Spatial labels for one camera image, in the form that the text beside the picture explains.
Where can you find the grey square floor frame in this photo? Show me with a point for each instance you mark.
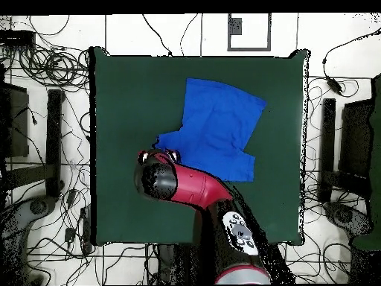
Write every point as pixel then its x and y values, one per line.
pixel 235 26

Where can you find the black power strip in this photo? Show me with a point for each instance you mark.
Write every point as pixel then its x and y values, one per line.
pixel 86 229

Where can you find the blue shirt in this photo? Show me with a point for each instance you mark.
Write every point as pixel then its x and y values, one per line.
pixel 220 128

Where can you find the black cabinet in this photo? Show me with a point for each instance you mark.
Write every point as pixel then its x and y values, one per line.
pixel 18 125
pixel 355 140

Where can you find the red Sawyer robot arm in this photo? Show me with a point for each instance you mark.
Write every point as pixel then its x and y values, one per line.
pixel 193 184

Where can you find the dark green table cloth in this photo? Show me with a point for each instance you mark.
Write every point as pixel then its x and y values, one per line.
pixel 134 89

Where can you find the black electronics box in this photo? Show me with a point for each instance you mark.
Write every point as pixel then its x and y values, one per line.
pixel 16 38

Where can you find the small black adapter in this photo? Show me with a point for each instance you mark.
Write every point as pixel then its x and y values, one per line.
pixel 69 235

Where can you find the black power adapter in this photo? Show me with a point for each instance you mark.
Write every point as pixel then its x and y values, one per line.
pixel 333 85

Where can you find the grey stand foot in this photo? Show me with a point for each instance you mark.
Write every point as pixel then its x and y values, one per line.
pixel 345 216
pixel 18 220

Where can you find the long black stand bar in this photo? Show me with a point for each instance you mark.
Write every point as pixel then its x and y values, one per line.
pixel 327 149
pixel 53 143

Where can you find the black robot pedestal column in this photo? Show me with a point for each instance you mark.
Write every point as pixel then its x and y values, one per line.
pixel 175 265

